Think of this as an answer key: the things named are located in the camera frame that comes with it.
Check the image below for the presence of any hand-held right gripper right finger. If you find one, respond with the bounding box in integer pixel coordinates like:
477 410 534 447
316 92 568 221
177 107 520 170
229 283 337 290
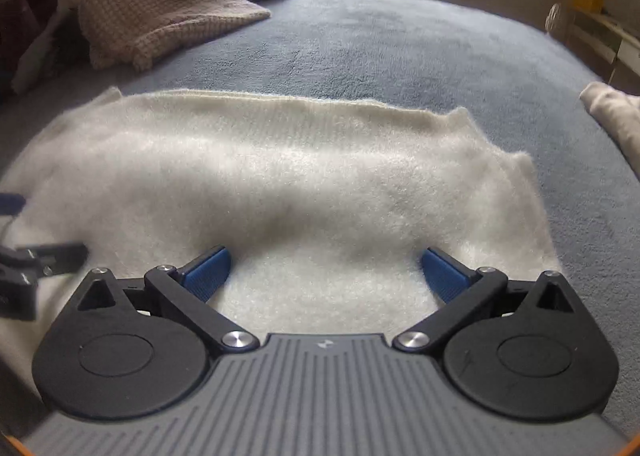
392 246 576 353

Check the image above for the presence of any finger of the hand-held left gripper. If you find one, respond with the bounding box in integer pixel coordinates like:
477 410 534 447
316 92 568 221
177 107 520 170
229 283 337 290
17 242 90 279
0 192 26 217

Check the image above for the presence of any off-white crumpled garment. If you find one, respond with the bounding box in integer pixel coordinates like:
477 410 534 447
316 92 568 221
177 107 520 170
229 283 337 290
10 0 98 94

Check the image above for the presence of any grey-blue bed blanket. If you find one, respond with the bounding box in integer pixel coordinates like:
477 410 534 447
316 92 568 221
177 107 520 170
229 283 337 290
0 0 640 437

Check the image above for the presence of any wooden desk with white drawer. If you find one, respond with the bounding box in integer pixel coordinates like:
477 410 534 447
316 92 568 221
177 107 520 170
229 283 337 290
565 6 640 97

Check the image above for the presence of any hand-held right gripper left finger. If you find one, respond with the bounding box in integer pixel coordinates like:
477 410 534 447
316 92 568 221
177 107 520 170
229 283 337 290
77 245 260 353

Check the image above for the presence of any beige folded garment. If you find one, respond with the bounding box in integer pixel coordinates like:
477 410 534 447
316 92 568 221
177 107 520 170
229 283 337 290
580 81 640 172

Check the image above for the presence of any black cloth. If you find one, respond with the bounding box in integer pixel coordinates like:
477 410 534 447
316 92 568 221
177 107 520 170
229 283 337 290
47 28 93 69

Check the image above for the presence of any pink checked knit garment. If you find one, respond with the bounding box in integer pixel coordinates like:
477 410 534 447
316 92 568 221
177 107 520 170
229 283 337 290
77 0 272 71

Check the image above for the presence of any cream deer sweater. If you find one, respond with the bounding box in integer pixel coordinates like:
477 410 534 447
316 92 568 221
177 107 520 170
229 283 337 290
0 86 563 389

